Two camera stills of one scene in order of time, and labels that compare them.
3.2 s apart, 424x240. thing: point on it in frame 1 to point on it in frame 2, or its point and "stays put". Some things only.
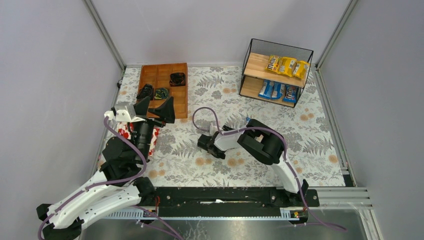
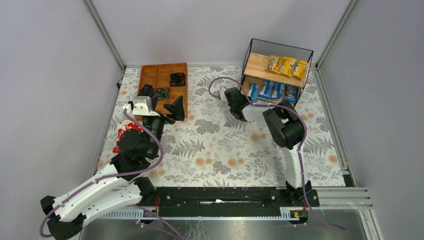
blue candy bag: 266,89 stays put
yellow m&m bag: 273,64 stays put
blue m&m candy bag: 291,93 stays put
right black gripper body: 208,144 to 234,103
